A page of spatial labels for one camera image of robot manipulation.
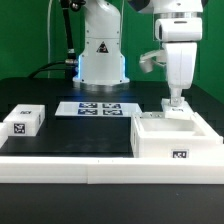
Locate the white cabinet door panel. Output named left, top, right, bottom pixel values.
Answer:
left=161, top=98, right=193, bottom=120
left=141, top=111, right=164, bottom=119

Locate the white marker base plate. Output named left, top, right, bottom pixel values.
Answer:
left=55, top=102, right=141, bottom=117

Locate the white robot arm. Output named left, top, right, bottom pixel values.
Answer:
left=59, top=0, right=207, bottom=107

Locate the white U-shaped table fence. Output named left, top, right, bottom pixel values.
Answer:
left=0, top=117, right=224, bottom=184

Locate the black cable bundle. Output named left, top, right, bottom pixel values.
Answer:
left=27, top=0, right=84, bottom=80

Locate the white cabinet body box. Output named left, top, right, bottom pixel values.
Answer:
left=130, top=113, right=224, bottom=159

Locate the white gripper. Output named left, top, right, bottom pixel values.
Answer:
left=155, top=17, right=202, bottom=106

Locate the white thin cable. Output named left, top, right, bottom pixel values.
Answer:
left=46, top=0, right=54, bottom=80

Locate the white cabinet top block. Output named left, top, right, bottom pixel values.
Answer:
left=3, top=104, right=45, bottom=136

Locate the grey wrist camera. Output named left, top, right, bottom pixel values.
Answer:
left=139, top=50, right=166, bottom=73

